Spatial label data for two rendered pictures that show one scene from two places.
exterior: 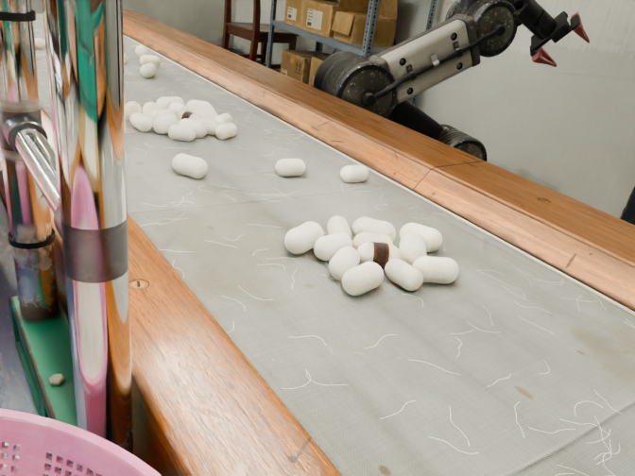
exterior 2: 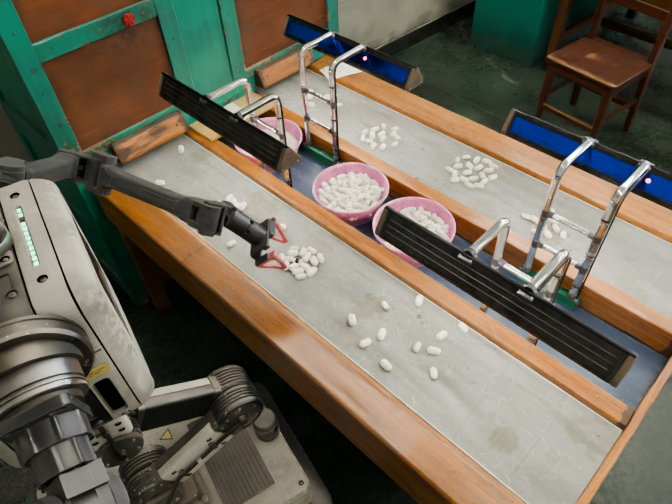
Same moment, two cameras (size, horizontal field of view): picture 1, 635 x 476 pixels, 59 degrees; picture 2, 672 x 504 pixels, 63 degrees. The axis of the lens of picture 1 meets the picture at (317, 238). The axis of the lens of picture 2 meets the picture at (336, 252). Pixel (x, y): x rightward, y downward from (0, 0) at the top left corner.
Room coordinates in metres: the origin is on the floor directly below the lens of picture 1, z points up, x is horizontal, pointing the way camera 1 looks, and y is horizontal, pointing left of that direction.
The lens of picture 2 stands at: (1.81, 0.21, 2.01)
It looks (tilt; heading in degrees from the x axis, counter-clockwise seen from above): 47 degrees down; 175
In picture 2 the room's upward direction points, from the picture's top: 3 degrees counter-clockwise
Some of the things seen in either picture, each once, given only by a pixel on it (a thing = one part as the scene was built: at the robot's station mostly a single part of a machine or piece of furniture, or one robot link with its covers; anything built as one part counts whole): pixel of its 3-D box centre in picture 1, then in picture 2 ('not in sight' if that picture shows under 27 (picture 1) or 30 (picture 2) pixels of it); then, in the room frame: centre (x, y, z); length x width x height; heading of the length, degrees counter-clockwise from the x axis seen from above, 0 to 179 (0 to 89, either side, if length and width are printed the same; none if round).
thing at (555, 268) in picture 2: not in sight; (500, 309); (1.05, 0.67, 0.90); 0.20 x 0.19 x 0.45; 38
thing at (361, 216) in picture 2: not in sight; (350, 196); (0.37, 0.39, 0.72); 0.27 x 0.27 x 0.10
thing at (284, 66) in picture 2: not in sight; (284, 66); (-0.39, 0.21, 0.83); 0.30 x 0.06 x 0.07; 128
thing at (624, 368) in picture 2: not in sight; (492, 281); (1.10, 0.60, 1.08); 0.62 x 0.08 x 0.07; 38
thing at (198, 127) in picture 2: not in sight; (232, 115); (-0.14, -0.02, 0.77); 0.33 x 0.15 x 0.01; 128
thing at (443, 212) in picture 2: not in sight; (412, 234); (0.59, 0.56, 0.72); 0.27 x 0.27 x 0.10
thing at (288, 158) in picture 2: not in sight; (221, 116); (0.34, 0.00, 1.08); 0.62 x 0.08 x 0.07; 38
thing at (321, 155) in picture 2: not in sight; (334, 102); (0.04, 0.38, 0.90); 0.20 x 0.19 x 0.45; 38
